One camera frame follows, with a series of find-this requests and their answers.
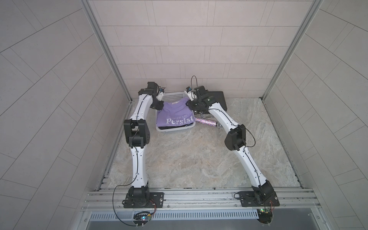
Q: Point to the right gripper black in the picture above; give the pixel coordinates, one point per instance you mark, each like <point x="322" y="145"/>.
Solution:
<point x="190" y="104"/>

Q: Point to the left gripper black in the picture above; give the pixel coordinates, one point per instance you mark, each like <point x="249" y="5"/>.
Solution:
<point x="158" y="103"/>

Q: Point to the white plastic laundry basket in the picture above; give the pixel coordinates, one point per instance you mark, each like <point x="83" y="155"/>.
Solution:
<point x="172" y="97"/>

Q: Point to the purple t-shirt Persist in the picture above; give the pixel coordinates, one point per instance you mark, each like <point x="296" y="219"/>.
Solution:
<point x="175" y="114"/>

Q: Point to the black t-shirt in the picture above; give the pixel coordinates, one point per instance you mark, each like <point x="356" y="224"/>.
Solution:
<point x="174" y="128"/>

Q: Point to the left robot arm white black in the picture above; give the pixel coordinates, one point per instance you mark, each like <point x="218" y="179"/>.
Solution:
<point x="138" y="137"/>

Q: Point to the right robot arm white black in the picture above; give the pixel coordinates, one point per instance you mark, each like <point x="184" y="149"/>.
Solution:
<point x="235" y="141"/>

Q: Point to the black hard case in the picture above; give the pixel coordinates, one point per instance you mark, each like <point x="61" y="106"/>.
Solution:
<point x="219" y="96"/>

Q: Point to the left green circuit board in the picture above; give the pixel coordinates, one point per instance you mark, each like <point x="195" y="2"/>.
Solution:
<point x="142" y="218"/>

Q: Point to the green circuit board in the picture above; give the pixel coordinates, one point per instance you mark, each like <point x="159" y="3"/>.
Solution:
<point x="142" y="218"/>
<point x="265" y="216"/>

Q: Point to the right green circuit board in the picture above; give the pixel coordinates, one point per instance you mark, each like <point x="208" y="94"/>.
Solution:
<point x="265" y="216"/>

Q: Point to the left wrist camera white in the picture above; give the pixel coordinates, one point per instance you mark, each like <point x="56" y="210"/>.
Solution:
<point x="160" y="94"/>

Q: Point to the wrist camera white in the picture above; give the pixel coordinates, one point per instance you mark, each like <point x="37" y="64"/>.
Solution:
<point x="160" y="94"/>
<point x="190" y="93"/>

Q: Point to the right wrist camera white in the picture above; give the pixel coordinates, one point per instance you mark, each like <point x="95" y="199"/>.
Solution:
<point x="190" y="93"/>

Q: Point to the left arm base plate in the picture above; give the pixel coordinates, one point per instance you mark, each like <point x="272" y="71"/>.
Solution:
<point x="140" y="201"/>

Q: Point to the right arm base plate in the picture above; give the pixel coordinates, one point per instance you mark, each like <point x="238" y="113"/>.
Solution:
<point x="257" y="199"/>

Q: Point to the aluminium mounting rail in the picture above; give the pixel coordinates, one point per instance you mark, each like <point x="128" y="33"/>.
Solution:
<point x="193" y="199"/>

